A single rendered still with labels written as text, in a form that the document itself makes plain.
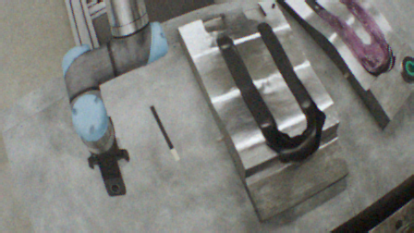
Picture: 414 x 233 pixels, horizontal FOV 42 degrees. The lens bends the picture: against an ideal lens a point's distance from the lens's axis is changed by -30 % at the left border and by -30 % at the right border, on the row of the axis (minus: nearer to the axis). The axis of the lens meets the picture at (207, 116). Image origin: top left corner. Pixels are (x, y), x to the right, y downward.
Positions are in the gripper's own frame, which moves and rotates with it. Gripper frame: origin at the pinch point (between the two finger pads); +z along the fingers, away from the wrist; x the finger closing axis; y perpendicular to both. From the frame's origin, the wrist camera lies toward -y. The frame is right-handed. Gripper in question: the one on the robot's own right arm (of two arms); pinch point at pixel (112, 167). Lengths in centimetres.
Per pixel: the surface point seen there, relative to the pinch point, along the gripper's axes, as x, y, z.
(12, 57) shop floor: 51, 85, 95
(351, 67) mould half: -65, 11, 7
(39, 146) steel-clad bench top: 23.5, 14.0, 14.9
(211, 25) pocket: -30.8, 29.8, 8.6
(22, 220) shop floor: 62, 7, 95
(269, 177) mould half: -33.6, -8.8, 9.0
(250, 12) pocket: -42, 32, 9
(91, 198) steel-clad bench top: 10.1, -3.2, 14.9
